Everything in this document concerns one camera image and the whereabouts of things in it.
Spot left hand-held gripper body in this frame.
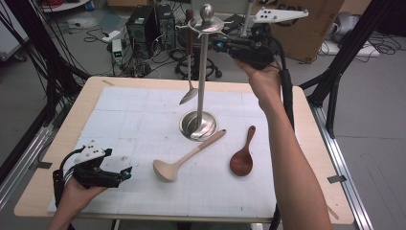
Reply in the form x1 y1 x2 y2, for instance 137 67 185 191
71 139 124 190

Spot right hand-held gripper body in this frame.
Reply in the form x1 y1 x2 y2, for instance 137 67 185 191
228 8 310 70

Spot metal spatula with brown handle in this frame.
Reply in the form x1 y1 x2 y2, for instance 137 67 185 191
178 9 199 106

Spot metal utensil stand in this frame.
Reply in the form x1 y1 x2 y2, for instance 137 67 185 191
176 3 234 143

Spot beige ladle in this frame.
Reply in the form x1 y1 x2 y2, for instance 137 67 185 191
152 128 228 183

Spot dark wooden spoon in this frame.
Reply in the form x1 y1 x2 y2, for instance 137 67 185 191
229 125 257 177

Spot person's left hand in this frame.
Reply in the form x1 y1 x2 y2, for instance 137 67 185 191
54 177 108 221

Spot person's right hand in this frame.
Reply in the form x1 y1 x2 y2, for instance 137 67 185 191
234 59 283 109

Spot black rolling stool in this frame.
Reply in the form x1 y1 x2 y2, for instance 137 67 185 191
174 27 223 81

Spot grey tape piece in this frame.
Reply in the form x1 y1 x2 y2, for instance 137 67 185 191
327 174 348 185
30 161 53 171

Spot white grid mat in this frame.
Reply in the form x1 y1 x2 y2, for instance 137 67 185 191
47 85 279 219

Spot slim black computer tower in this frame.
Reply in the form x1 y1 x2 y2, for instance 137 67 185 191
155 3 177 52

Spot cardboard box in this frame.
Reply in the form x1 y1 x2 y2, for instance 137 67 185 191
271 0 346 64

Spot large black computer tower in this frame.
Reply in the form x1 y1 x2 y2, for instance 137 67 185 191
125 5 161 60

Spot grey white machine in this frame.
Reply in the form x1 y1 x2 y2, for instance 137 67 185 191
329 11 360 44

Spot small device with green display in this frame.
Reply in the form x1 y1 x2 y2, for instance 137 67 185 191
111 38 124 65

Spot white power strip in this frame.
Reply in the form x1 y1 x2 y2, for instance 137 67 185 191
101 30 123 43

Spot thin wooden stick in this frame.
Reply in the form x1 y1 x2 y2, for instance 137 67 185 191
327 205 340 220

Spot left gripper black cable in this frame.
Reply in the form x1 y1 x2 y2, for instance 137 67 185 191
52 148 85 209

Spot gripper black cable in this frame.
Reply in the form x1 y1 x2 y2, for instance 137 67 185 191
52 148 85 209
269 32 296 230

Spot white stand post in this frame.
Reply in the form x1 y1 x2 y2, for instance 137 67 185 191
238 0 257 36

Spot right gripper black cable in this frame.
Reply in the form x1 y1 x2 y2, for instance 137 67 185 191
269 32 296 230

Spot aluminium rail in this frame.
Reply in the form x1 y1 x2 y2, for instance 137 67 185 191
0 124 56 209
310 103 374 230

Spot black metal frame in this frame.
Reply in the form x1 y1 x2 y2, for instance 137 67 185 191
300 0 395 140

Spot black frame with cables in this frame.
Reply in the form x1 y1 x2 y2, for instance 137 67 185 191
0 0 92 128

